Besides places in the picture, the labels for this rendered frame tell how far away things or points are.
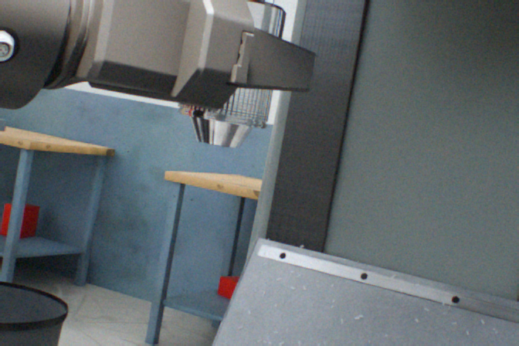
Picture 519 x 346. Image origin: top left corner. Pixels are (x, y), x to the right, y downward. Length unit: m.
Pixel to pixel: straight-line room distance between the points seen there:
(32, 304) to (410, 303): 1.97
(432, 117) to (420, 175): 0.05
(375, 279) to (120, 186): 4.96
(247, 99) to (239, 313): 0.43
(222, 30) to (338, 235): 0.47
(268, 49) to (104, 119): 5.41
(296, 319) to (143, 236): 4.83
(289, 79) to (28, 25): 0.14
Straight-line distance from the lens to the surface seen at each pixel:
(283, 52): 0.44
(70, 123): 6.01
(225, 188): 4.37
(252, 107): 0.45
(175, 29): 0.40
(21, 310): 2.70
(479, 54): 0.81
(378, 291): 0.81
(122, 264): 5.74
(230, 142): 0.45
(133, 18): 0.39
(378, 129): 0.83
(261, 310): 0.84
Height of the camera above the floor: 1.21
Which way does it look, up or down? 3 degrees down
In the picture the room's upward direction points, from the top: 10 degrees clockwise
